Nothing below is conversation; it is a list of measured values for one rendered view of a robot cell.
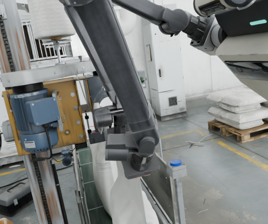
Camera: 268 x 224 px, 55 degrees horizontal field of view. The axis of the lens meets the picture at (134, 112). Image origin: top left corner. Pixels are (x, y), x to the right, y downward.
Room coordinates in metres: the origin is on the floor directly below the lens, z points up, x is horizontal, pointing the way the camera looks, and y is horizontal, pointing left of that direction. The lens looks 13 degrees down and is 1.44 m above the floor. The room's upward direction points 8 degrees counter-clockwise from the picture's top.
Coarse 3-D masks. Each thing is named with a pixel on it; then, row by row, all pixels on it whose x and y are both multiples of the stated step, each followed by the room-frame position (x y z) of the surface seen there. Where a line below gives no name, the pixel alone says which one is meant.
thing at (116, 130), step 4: (108, 128) 0.98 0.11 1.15; (112, 128) 0.98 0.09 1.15; (116, 128) 0.93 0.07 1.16; (120, 128) 0.92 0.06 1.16; (124, 128) 0.93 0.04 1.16; (128, 128) 0.95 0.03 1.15; (108, 132) 0.96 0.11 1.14; (112, 132) 0.96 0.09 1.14; (116, 132) 0.94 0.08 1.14; (120, 132) 0.93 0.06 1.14; (124, 132) 0.94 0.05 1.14
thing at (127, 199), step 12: (120, 168) 1.12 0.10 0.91; (120, 180) 1.10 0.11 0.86; (132, 180) 0.86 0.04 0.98; (120, 192) 1.02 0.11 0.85; (132, 192) 0.90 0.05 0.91; (144, 192) 1.05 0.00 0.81; (120, 204) 0.95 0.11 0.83; (132, 204) 0.88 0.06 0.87; (144, 204) 0.91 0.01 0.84; (120, 216) 0.88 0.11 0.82; (132, 216) 0.84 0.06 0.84; (144, 216) 0.74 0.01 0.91; (156, 216) 0.89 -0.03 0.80
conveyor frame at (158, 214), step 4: (80, 164) 2.49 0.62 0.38; (84, 188) 1.98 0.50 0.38; (144, 188) 1.77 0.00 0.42; (148, 196) 1.65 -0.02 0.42; (152, 204) 1.55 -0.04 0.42; (156, 208) 1.50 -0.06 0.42; (88, 212) 1.63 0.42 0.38; (156, 212) 1.46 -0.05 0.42; (160, 216) 1.41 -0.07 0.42; (160, 220) 1.39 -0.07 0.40; (164, 220) 1.37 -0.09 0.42
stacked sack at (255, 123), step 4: (220, 120) 3.85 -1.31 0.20; (224, 120) 3.75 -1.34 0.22; (256, 120) 3.50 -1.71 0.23; (260, 120) 3.52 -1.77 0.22; (228, 124) 3.67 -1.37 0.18; (232, 124) 3.57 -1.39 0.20; (236, 124) 3.48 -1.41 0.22; (240, 124) 3.45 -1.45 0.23; (244, 124) 3.45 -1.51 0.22; (248, 124) 3.45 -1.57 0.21; (252, 124) 3.46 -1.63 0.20; (256, 124) 3.47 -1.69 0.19; (260, 124) 3.49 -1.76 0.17; (240, 128) 3.41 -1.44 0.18; (244, 128) 3.43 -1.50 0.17
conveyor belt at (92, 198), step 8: (80, 152) 2.82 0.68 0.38; (88, 152) 2.79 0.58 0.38; (80, 160) 2.58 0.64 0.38; (88, 160) 2.55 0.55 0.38; (88, 168) 2.35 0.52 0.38; (88, 176) 2.18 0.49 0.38; (88, 184) 2.03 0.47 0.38; (88, 192) 1.89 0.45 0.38; (96, 192) 1.88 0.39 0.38; (88, 200) 1.77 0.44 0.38; (96, 200) 1.76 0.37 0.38; (88, 208) 1.67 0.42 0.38; (96, 208) 1.65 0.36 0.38; (104, 208) 1.64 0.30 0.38; (96, 216) 1.56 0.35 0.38; (104, 216) 1.55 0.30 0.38
